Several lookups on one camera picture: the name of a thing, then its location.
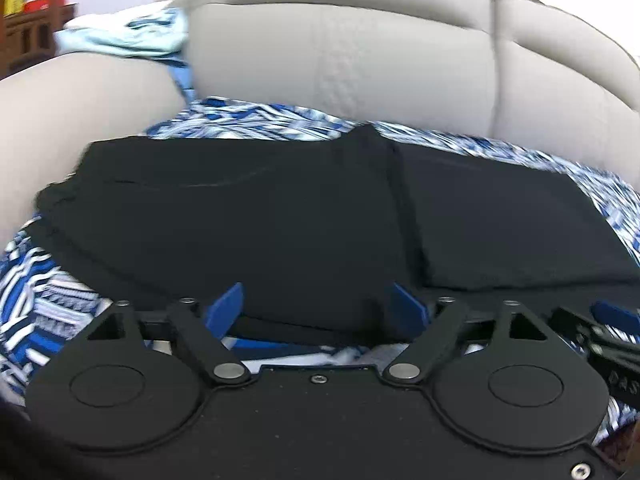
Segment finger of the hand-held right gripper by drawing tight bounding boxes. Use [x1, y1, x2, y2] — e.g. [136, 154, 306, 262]
[549, 301, 640, 358]

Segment black pants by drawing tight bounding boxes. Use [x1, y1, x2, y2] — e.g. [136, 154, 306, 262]
[34, 124, 640, 347]

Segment wooden cabinet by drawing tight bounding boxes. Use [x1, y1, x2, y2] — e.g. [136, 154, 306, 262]
[0, 0, 80, 82]

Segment beige leather sofa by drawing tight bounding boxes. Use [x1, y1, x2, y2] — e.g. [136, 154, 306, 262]
[0, 0, 640, 251]

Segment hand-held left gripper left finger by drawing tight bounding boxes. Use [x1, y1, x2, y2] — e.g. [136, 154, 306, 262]
[86, 282, 252, 387]

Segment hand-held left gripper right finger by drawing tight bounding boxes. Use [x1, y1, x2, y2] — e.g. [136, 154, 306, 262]
[380, 282, 557, 387]

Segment blue white geometric blanket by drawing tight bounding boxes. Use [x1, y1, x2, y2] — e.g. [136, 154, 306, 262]
[0, 97, 640, 461]

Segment red box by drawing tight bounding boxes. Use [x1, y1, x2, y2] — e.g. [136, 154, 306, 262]
[22, 0, 68, 15]

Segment light blue cloth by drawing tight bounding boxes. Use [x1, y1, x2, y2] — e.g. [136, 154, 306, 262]
[54, 1, 193, 103]

